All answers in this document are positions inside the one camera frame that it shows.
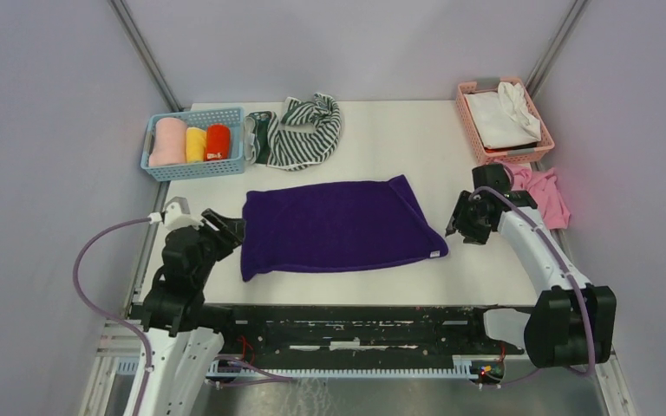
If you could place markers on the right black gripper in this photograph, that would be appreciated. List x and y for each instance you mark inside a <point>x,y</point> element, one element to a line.
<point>479,237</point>

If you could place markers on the aluminium frame rails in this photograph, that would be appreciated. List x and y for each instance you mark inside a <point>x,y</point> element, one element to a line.
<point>359,226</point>

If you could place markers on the purple towel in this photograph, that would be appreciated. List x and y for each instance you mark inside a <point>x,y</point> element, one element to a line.
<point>336,227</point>

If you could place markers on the yellow rolled towel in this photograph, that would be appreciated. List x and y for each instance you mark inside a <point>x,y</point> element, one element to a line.
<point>195,145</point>

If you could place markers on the white folded cloth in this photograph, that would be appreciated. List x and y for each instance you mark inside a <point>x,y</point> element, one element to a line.
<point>502,117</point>

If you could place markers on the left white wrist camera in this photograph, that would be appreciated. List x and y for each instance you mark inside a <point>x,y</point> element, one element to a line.
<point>175,215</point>

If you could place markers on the green white striped towel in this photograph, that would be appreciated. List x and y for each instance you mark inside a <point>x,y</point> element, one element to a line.
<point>306,134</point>

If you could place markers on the pink plastic basket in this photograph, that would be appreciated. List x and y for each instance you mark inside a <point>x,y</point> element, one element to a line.
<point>512,154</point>

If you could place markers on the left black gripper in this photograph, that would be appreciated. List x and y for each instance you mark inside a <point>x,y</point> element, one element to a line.
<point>225,236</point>

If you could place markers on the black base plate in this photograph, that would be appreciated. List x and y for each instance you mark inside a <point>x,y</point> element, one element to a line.
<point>353,337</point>

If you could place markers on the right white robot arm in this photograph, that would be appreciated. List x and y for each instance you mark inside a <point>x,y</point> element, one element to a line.
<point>571,324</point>

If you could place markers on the pink rolled towel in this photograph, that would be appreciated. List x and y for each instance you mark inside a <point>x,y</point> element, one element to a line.
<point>169,146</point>

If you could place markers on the pink crumpled towel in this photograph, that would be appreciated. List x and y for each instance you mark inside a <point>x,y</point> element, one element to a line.
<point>543,187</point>

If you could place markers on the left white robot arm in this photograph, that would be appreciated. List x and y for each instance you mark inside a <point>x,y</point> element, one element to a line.
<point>177,350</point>

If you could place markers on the red rolled towel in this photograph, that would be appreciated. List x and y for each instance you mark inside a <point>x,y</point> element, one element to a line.
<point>218,142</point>

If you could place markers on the blue plastic basket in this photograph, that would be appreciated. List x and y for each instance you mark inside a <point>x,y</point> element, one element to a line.
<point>231,117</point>

